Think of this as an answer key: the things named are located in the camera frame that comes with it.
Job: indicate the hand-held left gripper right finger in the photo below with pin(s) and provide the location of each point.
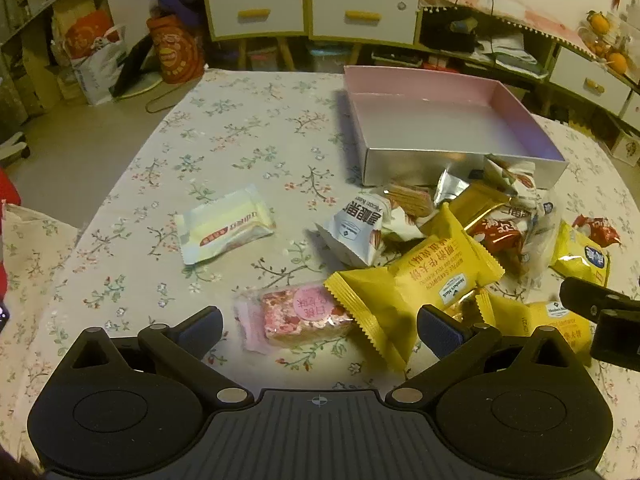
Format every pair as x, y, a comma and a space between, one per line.
440, 332

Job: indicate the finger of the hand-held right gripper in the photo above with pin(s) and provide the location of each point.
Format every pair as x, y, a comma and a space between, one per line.
580, 295
615, 340

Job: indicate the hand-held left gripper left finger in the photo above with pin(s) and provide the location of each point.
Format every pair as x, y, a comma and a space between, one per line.
202, 332

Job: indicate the yellow waffle packet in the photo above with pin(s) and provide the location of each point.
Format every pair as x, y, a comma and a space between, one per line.
545, 320
580, 255
415, 280

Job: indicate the small red candy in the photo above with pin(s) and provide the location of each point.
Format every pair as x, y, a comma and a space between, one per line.
597, 230

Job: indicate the pink nougat packet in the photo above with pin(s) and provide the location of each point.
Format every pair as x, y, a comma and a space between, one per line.
300, 317

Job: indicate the red snack packet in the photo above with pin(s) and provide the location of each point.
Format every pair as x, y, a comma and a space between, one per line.
500, 235

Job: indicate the cream white snack packet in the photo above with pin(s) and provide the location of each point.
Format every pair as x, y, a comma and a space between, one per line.
225, 225

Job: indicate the white pecan packet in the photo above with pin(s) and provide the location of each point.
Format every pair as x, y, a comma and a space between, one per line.
357, 227

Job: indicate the gold brown packet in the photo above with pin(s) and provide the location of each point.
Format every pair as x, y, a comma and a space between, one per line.
480, 205

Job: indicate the white nut print packet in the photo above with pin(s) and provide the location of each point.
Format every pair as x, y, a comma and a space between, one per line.
515, 175

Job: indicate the silver foil packet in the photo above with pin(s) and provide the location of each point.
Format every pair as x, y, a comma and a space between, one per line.
450, 187

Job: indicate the pink box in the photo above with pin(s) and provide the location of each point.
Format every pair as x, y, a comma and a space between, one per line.
425, 125

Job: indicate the printed cardboard box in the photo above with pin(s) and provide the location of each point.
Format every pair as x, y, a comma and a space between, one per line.
627, 150

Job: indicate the white drawer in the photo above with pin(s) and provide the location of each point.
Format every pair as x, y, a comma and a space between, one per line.
362, 12
255, 10
632, 110
590, 80

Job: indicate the floral tablecloth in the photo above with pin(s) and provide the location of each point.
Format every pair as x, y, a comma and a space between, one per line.
240, 135

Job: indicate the orange fruit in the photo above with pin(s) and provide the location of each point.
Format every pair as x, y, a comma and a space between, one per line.
618, 62
598, 23

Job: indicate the bowl of small oranges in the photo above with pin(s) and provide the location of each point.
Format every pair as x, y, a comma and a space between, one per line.
595, 48

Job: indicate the pile of papers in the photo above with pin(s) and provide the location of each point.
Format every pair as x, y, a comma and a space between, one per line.
510, 55

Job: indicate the white round base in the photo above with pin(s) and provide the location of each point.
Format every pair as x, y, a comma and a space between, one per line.
147, 85

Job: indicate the white office chair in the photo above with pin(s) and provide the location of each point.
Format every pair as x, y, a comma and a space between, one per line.
12, 147

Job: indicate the black flat panel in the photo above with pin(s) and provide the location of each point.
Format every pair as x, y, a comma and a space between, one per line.
130, 67

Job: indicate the white shopping bag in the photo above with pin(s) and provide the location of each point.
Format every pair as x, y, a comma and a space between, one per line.
97, 75

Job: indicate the orange patterned bag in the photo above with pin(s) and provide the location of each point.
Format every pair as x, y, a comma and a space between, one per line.
175, 50

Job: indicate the black storage basket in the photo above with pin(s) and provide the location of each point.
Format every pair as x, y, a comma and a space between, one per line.
447, 35

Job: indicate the yellow wooden cabinet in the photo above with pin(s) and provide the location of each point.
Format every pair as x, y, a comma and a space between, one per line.
307, 42

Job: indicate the pink table runner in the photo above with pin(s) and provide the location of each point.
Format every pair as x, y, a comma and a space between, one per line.
480, 0

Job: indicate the red orange bag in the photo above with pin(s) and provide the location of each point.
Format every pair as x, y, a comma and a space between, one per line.
85, 35

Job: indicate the wooden shelf unit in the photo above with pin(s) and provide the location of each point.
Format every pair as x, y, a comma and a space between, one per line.
45, 25

